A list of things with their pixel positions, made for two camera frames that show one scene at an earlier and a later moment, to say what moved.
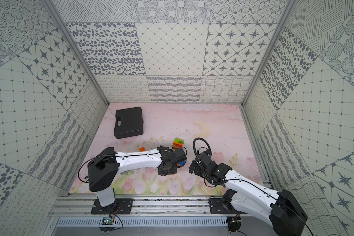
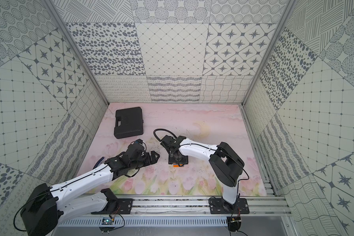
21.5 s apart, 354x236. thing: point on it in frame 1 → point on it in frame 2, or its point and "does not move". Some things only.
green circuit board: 106,221 does not move
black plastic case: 129,122 does not move
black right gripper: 196,171 → 170,161
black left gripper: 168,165 → 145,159
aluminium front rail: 143,205 does not move
